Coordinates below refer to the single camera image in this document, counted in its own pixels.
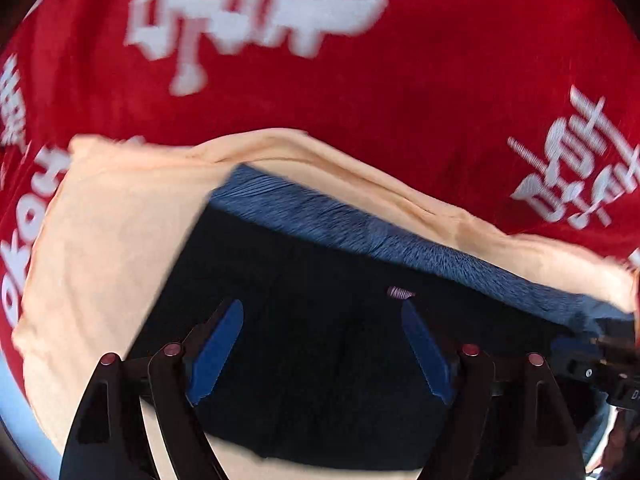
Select black pants with blue trim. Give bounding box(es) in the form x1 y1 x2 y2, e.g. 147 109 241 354
129 166 634 471

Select peach cream towel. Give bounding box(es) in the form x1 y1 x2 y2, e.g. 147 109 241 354
13 129 639 448

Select red blanket with white characters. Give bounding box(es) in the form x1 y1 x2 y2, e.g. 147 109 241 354
1 0 639 378

